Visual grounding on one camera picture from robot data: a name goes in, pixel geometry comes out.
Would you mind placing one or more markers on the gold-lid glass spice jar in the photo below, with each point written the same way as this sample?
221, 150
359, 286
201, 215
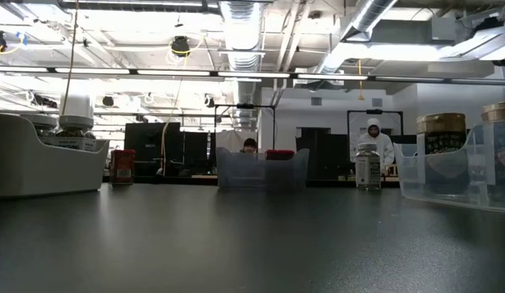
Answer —
441, 122
499, 112

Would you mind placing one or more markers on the red-lid spice jar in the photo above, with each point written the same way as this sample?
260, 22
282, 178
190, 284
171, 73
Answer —
279, 154
122, 167

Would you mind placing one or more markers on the large clear plastic bin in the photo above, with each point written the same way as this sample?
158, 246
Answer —
440, 195

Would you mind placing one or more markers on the long ceiling light strip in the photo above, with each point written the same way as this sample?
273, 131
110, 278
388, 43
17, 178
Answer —
252, 75

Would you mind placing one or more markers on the person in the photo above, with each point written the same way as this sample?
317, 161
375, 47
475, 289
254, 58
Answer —
250, 144
385, 146

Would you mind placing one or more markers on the small translucent plastic bin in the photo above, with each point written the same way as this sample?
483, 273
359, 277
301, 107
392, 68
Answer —
240, 175

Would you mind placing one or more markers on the black monitor panel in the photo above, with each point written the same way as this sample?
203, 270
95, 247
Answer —
155, 142

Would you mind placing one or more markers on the black cabinet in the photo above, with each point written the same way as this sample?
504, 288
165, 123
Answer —
326, 154

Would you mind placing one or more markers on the small black ceiling device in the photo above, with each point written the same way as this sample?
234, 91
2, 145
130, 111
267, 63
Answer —
209, 101

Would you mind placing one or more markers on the white-lid glass spice jar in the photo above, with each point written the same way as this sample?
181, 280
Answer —
75, 122
368, 171
42, 121

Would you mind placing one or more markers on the white cloth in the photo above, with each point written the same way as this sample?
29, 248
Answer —
230, 140

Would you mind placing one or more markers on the dark narrow panel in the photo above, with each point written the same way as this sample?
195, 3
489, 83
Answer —
195, 146

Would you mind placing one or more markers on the white plastic bin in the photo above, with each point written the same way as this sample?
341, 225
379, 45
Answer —
32, 171

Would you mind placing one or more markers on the black ceiling dome device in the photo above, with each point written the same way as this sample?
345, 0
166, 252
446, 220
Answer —
180, 42

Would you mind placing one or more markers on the smooth silver ventilation duct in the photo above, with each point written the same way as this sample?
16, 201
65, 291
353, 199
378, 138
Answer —
358, 24

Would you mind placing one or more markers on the grey wall vent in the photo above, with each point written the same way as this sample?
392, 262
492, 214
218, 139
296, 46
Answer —
316, 101
377, 102

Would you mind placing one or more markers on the white cylindrical container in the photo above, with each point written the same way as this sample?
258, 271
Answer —
76, 106

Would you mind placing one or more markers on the small black ball device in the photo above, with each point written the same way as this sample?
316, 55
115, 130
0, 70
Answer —
108, 101

